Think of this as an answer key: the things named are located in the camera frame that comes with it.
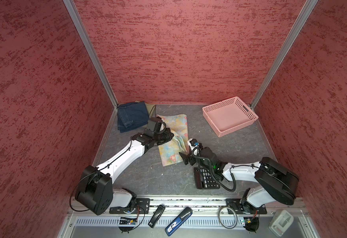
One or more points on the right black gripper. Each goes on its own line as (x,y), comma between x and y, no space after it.
(185,158)

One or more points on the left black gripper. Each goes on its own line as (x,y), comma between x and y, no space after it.
(169,136)

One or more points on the pastel patterned cloth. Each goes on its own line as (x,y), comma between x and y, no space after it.
(169,152)

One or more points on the olive green skirt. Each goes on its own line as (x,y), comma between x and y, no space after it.
(151,110)

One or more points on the blue denim skirt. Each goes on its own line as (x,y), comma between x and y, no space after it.
(132,116)

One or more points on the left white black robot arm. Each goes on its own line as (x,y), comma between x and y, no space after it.
(95,188)

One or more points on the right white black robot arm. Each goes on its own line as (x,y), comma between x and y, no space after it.
(275,182)

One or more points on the black desk calculator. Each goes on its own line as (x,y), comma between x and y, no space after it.
(203,179)

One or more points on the blue black stapler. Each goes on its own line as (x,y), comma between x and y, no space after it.
(178,221)

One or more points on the pink plastic basket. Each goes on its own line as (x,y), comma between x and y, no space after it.
(228,116)

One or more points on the left small circuit board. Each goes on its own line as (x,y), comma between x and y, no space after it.
(128,221)

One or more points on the small circuit board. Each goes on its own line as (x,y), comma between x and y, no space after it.
(128,221)
(252,224)

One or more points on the right small circuit board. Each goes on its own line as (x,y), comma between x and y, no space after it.
(252,224)

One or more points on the grey plastic dispenser box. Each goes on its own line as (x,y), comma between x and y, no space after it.
(280,223)

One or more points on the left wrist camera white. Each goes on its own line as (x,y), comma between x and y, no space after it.
(154,127)

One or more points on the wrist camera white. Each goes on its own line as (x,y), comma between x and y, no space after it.
(154,127)
(194,144)

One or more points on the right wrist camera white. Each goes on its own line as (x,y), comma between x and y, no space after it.
(194,144)

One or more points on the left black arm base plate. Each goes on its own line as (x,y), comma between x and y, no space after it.
(136,205)

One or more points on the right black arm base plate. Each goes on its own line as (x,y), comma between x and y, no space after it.
(244,207)

